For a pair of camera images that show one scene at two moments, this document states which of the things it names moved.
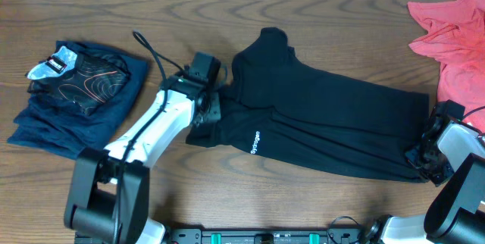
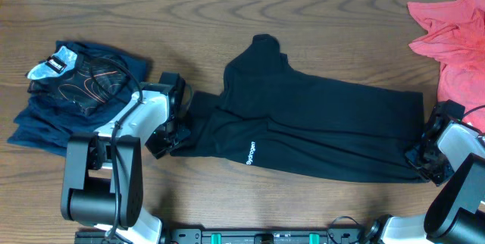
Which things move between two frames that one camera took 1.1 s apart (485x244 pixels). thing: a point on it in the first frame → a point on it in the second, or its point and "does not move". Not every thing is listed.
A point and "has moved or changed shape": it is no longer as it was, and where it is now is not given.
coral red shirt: [455, 36] does not move
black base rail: [263, 235] does not move
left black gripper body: [214, 106] → [171, 133]
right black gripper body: [430, 161] does not move
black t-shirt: [284, 106] has moved or changed shape
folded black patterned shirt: [89, 82] does not move
